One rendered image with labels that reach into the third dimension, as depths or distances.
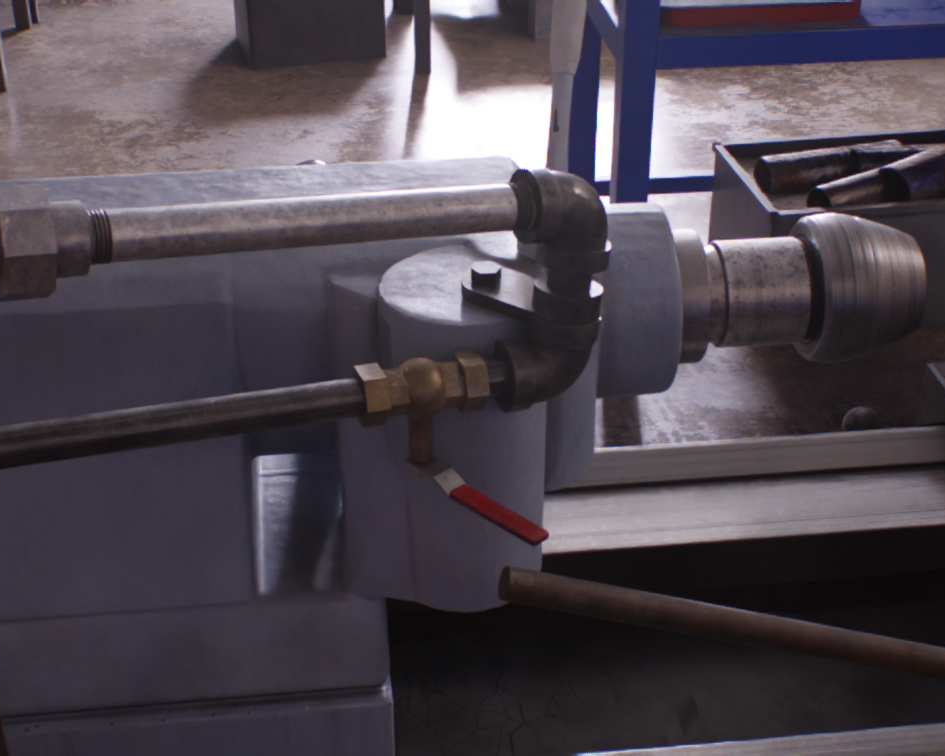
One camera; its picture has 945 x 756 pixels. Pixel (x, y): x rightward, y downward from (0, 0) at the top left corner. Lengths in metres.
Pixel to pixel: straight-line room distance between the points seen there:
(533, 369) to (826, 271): 0.24
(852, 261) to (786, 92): 3.59
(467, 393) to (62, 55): 4.18
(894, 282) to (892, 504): 0.33
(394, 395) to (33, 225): 0.19
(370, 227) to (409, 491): 0.18
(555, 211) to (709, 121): 3.55
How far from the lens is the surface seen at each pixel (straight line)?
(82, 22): 5.15
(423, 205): 0.68
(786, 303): 0.91
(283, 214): 0.66
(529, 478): 0.81
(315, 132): 4.15
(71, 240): 0.63
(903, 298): 0.93
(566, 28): 0.83
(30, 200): 0.62
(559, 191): 0.70
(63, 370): 0.83
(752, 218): 3.15
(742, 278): 0.90
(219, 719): 0.86
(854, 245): 0.92
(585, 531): 1.15
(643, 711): 1.18
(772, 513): 1.19
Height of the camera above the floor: 1.51
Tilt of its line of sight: 30 degrees down
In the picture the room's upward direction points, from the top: straight up
